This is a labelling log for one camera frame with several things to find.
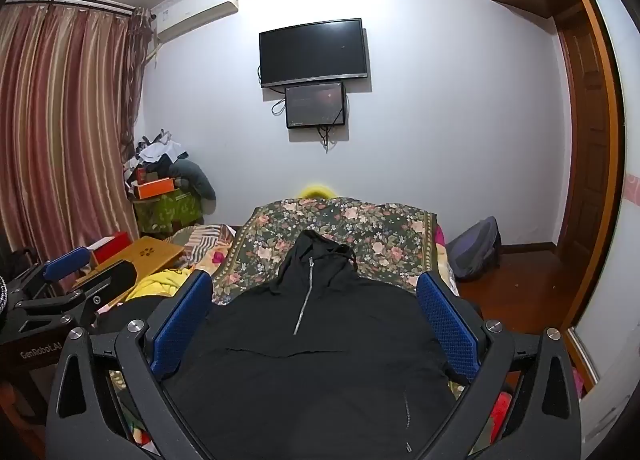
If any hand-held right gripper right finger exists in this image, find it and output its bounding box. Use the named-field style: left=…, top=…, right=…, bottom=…
left=415, top=271, right=583, bottom=460

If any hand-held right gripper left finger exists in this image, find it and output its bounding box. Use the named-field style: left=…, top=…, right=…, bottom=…
left=45, top=270, right=216, bottom=460

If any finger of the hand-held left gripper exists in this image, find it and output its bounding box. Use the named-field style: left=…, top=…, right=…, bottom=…
left=10, top=246, right=92, bottom=302
left=20, top=263, right=138, bottom=323

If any black zip hoodie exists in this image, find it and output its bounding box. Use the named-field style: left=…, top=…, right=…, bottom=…
left=97, top=230, right=483, bottom=460

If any pile of clothes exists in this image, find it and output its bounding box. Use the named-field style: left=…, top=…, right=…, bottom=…
left=122, top=129, right=190, bottom=187

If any red box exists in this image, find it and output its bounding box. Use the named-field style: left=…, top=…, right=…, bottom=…
left=91, top=231, right=132, bottom=264

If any yellow garment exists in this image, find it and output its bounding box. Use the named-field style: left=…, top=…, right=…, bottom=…
left=126, top=267, right=195, bottom=300

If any wooden lap desk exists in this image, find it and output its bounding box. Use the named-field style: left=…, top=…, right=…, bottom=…
left=74, top=236, right=186, bottom=312

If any colourful quilt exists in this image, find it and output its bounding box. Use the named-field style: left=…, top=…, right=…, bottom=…
left=434, top=225, right=461, bottom=297

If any striped patterned blanket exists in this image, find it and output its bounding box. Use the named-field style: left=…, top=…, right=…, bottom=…
left=167, top=224, right=237, bottom=272

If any grey purple backpack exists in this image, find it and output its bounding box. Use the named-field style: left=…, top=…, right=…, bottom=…
left=446, top=216, right=502, bottom=282

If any orange box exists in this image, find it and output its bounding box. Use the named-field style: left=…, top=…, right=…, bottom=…
left=136, top=179, right=176, bottom=200

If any dark grey pillow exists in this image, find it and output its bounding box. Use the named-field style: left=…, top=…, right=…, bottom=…
left=167, top=159, right=217, bottom=201

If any striped pink curtain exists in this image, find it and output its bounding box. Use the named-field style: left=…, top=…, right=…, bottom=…
left=0, top=0, right=153, bottom=263

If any yellow round object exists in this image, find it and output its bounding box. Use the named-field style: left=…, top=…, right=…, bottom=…
left=300, top=183, right=335, bottom=201

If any wooden door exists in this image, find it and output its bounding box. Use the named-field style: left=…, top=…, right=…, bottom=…
left=554, top=5, right=615, bottom=266

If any white air conditioner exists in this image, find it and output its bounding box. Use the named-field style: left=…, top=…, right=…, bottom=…
left=155, top=0, right=240, bottom=44

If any small black wall monitor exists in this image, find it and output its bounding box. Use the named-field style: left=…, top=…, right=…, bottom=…
left=285, top=82, right=347, bottom=129

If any black wall television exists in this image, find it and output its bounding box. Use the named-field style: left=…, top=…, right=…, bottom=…
left=259, top=18, right=369, bottom=88

